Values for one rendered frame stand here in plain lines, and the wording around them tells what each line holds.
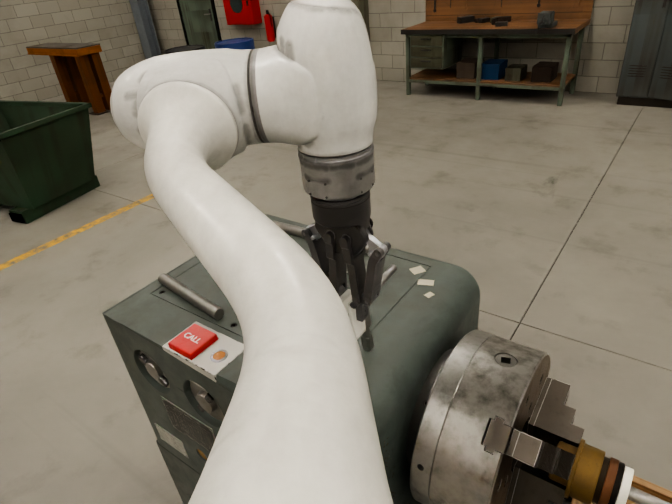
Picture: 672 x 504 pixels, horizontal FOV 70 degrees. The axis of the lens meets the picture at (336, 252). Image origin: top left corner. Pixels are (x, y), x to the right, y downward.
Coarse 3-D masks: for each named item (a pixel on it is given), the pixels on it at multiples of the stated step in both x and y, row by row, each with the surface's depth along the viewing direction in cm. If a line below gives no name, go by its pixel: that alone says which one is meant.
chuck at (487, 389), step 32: (480, 352) 77; (512, 352) 77; (544, 352) 80; (480, 384) 72; (512, 384) 71; (448, 416) 72; (480, 416) 70; (512, 416) 68; (448, 448) 71; (480, 448) 68; (448, 480) 71; (480, 480) 68
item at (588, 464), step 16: (560, 448) 75; (576, 448) 76; (592, 448) 74; (576, 464) 72; (592, 464) 72; (608, 464) 72; (624, 464) 72; (560, 480) 74; (576, 480) 72; (592, 480) 71; (608, 480) 70; (576, 496) 73; (592, 496) 71; (608, 496) 70
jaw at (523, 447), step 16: (496, 416) 70; (496, 432) 69; (512, 432) 70; (496, 448) 68; (512, 448) 68; (528, 448) 68; (544, 448) 71; (528, 464) 67; (544, 464) 70; (560, 464) 71
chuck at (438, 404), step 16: (464, 336) 81; (480, 336) 82; (464, 352) 77; (448, 368) 76; (464, 368) 75; (448, 384) 74; (432, 400) 74; (448, 400) 73; (432, 416) 73; (432, 432) 72; (416, 448) 73; (432, 448) 72; (416, 464) 74; (432, 464) 72; (416, 480) 75; (416, 496) 78
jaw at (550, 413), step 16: (544, 384) 86; (560, 384) 85; (544, 400) 83; (560, 400) 83; (544, 416) 81; (560, 416) 81; (528, 432) 82; (544, 432) 80; (560, 432) 78; (576, 432) 78
